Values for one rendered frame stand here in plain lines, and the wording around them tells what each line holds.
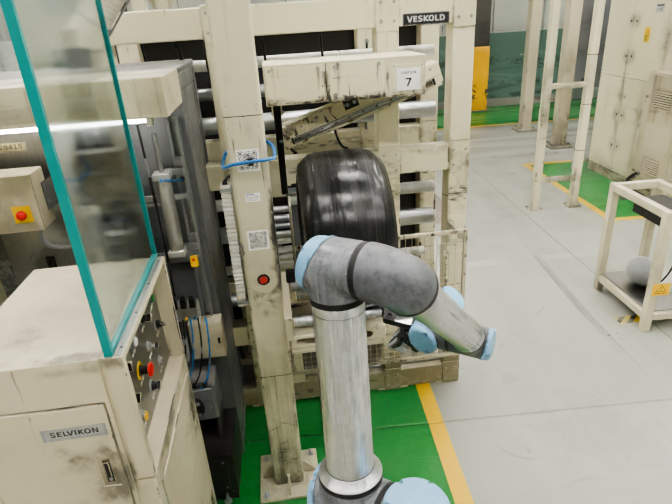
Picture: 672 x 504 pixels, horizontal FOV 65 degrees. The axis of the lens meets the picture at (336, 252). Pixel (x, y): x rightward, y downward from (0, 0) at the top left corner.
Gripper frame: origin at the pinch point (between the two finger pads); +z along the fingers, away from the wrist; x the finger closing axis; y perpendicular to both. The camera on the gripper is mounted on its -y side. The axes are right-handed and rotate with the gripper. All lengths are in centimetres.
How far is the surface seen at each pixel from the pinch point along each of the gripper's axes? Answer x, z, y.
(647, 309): 150, 35, 162
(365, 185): 26, -34, -36
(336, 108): 73, -21, -59
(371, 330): 9.6, 10.8, -4.6
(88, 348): -60, -20, -75
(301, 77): 59, -34, -75
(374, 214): 18.7, -31.4, -29.1
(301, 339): 0.3, 25.9, -24.9
